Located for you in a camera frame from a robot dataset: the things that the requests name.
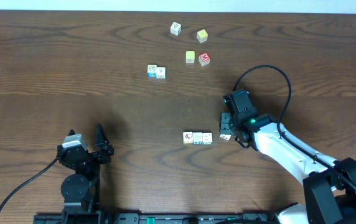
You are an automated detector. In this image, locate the wooden block drawing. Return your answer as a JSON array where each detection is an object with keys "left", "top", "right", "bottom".
[{"left": 202, "top": 133, "right": 213, "bottom": 144}]

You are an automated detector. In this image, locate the wooden block brown picture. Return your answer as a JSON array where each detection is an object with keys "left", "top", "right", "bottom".
[{"left": 183, "top": 131, "right": 194, "bottom": 144}]

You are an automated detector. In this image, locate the wooden block with drawing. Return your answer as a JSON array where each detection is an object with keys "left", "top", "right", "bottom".
[{"left": 220, "top": 134, "right": 231, "bottom": 141}]

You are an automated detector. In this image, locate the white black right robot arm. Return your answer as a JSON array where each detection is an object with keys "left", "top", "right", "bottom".
[{"left": 220, "top": 106, "right": 356, "bottom": 223}]

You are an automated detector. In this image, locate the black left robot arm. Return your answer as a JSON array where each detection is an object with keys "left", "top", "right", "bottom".
[{"left": 57, "top": 124, "right": 114, "bottom": 213}]

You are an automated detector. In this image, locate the red letter M block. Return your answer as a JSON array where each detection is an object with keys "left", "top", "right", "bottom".
[{"left": 199, "top": 52, "right": 211, "bottom": 66}]

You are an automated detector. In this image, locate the yellow top wooden block near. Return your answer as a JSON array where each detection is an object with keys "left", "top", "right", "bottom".
[{"left": 185, "top": 51, "right": 195, "bottom": 63}]

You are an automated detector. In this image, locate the yellow wooden block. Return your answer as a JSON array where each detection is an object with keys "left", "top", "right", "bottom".
[
  {"left": 185, "top": 51, "right": 195, "bottom": 63},
  {"left": 197, "top": 29, "right": 208, "bottom": 43}
]

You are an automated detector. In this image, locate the blue side wooden block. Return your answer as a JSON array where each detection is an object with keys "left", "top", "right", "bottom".
[{"left": 147, "top": 64, "right": 157, "bottom": 77}]

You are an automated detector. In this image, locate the yellow top wooden block far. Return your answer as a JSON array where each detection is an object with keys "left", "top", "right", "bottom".
[{"left": 197, "top": 29, "right": 208, "bottom": 43}]

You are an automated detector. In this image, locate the plain wooden block far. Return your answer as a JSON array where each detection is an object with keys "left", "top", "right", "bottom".
[{"left": 170, "top": 22, "right": 182, "bottom": 35}]

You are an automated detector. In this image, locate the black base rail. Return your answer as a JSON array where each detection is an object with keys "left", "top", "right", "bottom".
[{"left": 33, "top": 213, "right": 279, "bottom": 224}]

